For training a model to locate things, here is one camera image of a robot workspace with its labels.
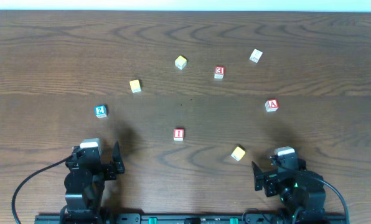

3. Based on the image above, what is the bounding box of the white wooden block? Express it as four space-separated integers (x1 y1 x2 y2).
249 49 263 63

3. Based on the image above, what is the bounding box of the yellow block left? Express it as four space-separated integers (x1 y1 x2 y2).
129 80 141 93

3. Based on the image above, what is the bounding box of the yellow block near right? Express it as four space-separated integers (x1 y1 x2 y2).
231 146 245 161

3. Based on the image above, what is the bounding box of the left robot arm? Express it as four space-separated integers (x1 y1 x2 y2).
59 138 125 223

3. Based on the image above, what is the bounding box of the left black cable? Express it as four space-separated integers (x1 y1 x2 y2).
11 154 75 224

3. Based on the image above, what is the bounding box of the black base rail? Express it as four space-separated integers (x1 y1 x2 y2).
34 213 346 224

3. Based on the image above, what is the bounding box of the red letter A block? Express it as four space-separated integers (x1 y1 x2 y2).
265 99 279 112

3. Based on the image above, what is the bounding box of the blue number 2 block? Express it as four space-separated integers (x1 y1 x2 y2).
95 105 107 118

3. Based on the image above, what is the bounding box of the red letter I block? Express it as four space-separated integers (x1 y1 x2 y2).
173 128 184 141

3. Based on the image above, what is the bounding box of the red letter E block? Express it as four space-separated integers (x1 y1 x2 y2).
214 66 225 79

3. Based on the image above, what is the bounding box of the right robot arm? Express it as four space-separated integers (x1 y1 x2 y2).
251 147 329 223

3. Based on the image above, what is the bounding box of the black cable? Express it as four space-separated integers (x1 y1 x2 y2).
275 161 350 224
11 154 75 224

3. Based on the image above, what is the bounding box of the right black cable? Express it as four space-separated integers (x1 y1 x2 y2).
275 161 350 224

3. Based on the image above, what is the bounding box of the yellow block far centre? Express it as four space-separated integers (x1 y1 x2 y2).
175 55 187 70

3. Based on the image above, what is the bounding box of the yellow block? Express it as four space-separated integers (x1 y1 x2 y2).
129 80 141 93
231 146 245 161
175 55 187 70

